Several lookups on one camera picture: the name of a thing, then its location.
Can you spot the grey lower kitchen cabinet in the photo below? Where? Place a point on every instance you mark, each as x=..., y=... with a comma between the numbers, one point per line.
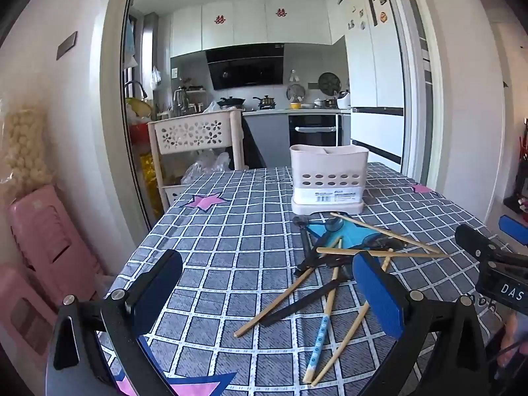
x=266, y=132

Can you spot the hanging round black pan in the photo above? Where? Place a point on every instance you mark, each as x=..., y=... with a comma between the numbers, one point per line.
x=328, y=82

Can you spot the yellow cooking pot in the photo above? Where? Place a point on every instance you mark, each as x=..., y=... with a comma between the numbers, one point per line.
x=266, y=101

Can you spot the steel pot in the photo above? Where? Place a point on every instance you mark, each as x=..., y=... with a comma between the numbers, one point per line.
x=321, y=103

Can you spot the black range hood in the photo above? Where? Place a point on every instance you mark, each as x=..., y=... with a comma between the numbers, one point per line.
x=247, y=68

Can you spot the grey checkered tablecloth with stars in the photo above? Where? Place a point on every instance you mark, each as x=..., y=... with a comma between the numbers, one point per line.
x=231, y=255

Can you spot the bag of puffed snacks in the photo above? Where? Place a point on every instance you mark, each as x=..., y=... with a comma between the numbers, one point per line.
x=22, y=148

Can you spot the black plastic spoon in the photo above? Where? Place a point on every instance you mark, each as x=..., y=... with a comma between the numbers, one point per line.
x=377, y=242
x=334, y=225

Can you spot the black built-in oven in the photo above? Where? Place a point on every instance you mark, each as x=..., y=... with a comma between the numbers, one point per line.
x=313, y=132

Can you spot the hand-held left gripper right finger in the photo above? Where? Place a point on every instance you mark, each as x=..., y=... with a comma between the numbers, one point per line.
x=379, y=297

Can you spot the golden yellow bag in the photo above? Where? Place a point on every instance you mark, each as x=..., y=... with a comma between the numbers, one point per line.
x=148, y=181

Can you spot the wooden chopstick blue pattern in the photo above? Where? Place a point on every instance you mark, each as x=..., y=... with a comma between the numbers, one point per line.
x=319, y=338

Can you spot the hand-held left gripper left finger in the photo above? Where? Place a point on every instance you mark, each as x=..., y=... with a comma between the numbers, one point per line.
x=159, y=288

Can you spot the black chopstick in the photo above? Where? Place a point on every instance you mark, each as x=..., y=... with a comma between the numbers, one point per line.
x=297, y=304

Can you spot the plain wooden chopstick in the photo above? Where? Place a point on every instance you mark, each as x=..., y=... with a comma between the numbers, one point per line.
x=268, y=311
x=334, y=250
x=383, y=233

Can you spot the white refrigerator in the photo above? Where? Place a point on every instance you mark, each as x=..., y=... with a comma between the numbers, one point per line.
x=383, y=70

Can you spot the clear plastic bag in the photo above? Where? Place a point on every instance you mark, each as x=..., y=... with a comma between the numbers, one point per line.
x=206, y=167

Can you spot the wooden chopstick yellow pattern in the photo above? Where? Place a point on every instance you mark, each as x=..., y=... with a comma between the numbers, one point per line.
x=342, y=344

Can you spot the red paper decal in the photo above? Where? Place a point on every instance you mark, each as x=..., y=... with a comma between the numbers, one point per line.
x=281, y=12
x=219, y=19

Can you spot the grey wall switch panel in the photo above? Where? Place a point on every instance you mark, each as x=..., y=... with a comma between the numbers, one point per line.
x=67, y=45

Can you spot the black wok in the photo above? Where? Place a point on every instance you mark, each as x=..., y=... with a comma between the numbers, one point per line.
x=231, y=102

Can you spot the white plastic utensil holder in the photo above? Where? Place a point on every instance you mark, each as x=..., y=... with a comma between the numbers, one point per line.
x=326, y=169

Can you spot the chrome kitchen faucet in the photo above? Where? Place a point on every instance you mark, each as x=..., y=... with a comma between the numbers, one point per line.
x=136, y=84

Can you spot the person's right forearm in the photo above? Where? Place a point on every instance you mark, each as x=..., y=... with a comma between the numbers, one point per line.
x=515, y=334

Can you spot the white upper kitchen cabinets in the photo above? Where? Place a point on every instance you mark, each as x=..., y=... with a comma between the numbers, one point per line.
x=247, y=29

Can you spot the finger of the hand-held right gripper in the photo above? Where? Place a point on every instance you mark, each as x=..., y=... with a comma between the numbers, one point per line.
x=474, y=240
x=513, y=225

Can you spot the pink folding stool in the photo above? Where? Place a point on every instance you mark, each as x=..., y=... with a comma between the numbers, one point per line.
x=24, y=317
x=45, y=235

